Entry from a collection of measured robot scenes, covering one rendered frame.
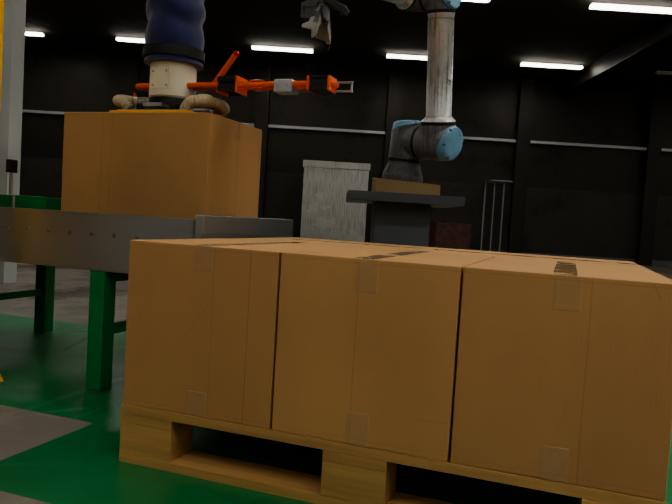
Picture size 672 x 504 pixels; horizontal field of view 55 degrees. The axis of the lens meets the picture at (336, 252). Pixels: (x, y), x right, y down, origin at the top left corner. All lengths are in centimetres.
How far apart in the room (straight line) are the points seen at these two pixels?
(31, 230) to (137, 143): 47
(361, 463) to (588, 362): 51
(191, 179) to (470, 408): 129
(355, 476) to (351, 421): 12
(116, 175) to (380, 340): 134
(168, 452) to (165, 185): 99
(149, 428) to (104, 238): 80
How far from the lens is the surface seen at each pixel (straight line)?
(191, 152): 227
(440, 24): 290
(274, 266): 145
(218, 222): 214
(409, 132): 297
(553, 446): 138
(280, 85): 235
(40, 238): 245
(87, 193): 250
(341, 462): 147
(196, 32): 257
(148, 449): 170
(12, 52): 547
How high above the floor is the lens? 62
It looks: 3 degrees down
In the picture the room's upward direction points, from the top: 3 degrees clockwise
